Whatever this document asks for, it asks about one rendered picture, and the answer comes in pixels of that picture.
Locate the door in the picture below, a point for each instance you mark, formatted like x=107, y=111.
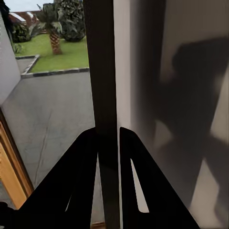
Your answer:
x=45, y=95

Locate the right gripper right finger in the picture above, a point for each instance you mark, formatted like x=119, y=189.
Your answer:
x=166, y=210

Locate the poster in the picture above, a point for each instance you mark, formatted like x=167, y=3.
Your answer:
x=100, y=36

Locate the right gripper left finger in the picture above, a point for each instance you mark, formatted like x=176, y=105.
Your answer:
x=64, y=199

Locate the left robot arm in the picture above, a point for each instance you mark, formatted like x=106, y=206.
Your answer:
x=6, y=214

